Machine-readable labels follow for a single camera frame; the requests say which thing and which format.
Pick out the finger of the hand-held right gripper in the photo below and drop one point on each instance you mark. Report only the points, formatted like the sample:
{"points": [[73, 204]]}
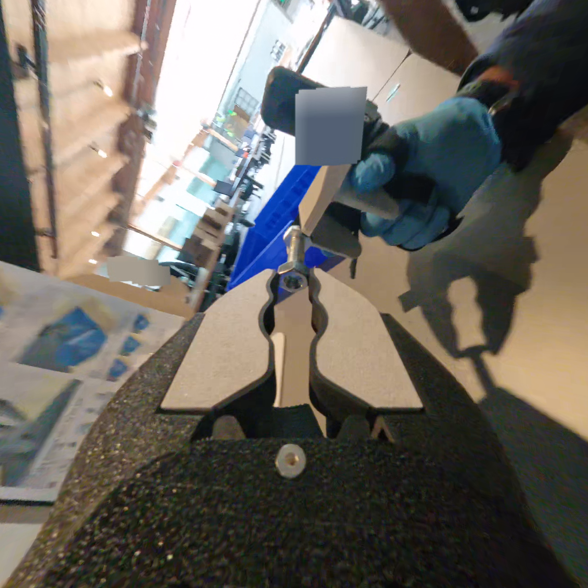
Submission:
{"points": [[319, 202], [342, 236]]}

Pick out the large blue plastic bin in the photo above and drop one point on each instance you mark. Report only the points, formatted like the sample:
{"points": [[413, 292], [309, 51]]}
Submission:
{"points": [[275, 216]]}

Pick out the printed instruction sheet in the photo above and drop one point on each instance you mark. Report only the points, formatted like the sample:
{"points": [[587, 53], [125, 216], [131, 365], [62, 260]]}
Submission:
{"points": [[69, 330]]}

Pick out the stack of cardboard boxes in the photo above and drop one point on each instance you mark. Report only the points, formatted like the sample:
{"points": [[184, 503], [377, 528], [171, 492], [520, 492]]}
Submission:
{"points": [[209, 229]]}

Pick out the steel hex bolt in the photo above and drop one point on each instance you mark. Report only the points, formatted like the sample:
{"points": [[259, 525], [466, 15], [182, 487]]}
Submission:
{"points": [[294, 248]]}

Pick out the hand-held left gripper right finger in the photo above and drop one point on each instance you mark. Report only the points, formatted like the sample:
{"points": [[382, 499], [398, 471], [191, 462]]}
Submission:
{"points": [[363, 353]]}

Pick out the person's right hand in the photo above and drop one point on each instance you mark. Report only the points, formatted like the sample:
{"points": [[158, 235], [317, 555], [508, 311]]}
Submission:
{"points": [[450, 147]]}

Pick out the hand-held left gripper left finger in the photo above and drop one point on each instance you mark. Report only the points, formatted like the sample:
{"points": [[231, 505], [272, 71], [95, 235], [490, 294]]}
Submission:
{"points": [[225, 349]]}

